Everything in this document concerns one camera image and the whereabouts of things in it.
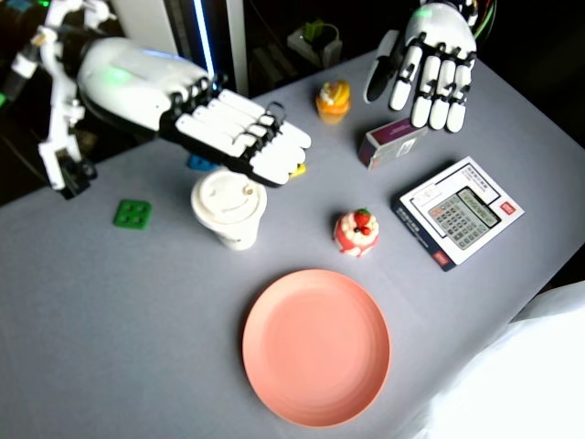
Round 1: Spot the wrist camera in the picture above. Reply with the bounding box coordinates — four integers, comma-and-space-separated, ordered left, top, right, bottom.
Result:
38, 141, 99, 200

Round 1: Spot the white column with blue light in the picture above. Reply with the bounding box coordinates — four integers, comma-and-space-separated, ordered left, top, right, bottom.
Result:
109, 0, 250, 98

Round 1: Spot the grey table cloth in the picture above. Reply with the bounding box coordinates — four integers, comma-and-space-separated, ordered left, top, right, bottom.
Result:
0, 48, 585, 439

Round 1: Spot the blue block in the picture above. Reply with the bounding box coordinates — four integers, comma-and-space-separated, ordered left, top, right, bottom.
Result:
186, 154, 221, 173

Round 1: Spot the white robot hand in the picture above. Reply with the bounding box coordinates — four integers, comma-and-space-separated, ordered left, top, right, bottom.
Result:
364, 3, 478, 134
76, 37, 313, 189

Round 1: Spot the purple small box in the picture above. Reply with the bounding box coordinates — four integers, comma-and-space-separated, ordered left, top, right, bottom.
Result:
356, 117, 430, 171

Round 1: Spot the orange cupcake toy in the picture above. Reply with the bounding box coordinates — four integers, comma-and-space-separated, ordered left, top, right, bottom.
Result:
314, 80, 353, 125

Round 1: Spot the white cloth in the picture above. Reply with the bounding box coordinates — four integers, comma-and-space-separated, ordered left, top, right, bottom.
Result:
410, 281, 585, 439

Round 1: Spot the strawberry cake toy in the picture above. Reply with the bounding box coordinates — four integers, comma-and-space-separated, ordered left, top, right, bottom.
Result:
332, 208, 381, 258

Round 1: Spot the pink round plate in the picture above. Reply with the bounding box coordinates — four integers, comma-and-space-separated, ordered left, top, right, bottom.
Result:
241, 268, 392, 429

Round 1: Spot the white calculator box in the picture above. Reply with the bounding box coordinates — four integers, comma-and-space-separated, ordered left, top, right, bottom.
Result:
391, 155, 526, 273

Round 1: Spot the green studded block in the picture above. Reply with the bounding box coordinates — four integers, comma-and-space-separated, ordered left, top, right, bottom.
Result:
112, 198, 153, 231

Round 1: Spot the green cable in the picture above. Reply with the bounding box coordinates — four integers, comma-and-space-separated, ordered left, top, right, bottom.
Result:
473, 0, 498, 41

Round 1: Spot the white lidded paper cup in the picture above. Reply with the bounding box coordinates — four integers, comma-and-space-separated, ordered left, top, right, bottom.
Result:
190, 166, 268, 252

